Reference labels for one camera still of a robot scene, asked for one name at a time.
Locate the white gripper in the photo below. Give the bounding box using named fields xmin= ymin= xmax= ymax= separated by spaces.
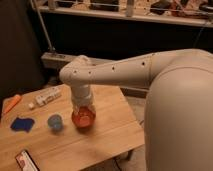
xmin=71 ymin=85 xmax=93 ymax=108

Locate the blue ceramic cup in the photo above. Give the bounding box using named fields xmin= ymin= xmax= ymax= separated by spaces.
xmin=47 ymin=114 xmax=63 ymax=131

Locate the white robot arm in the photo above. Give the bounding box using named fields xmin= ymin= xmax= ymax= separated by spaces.
xmin=60 ymin=49 xmax=213 ymax=171

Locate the orange ceramic bowl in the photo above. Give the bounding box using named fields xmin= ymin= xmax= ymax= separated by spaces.
xmin=72 ymin=106 xmax=96 ymax=128

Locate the small white cube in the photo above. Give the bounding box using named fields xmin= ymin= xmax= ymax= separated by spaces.
xmin=28 ymin=102 xmax=35 ymax=110

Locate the orange marker pen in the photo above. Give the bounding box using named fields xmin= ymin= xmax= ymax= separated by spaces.
xmin=3 ymin=94 xmax=21 ymax=114

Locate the blue cloth piece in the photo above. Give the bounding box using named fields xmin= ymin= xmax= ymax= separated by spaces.
xmin=10 ymin=117 xmax=35 ymax=132

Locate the red white card box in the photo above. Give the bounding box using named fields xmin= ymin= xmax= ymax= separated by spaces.
xmin=15 ymin=150 xmax=40 ymax=171

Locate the metal stand pole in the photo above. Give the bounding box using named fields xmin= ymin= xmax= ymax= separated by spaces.
xmin=30 ymin=0 xmax=66 ymax=60

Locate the wooden shelf with clutter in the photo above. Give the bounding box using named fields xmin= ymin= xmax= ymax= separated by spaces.
xmin=29 ymin=0 xmax=213 ymax=28

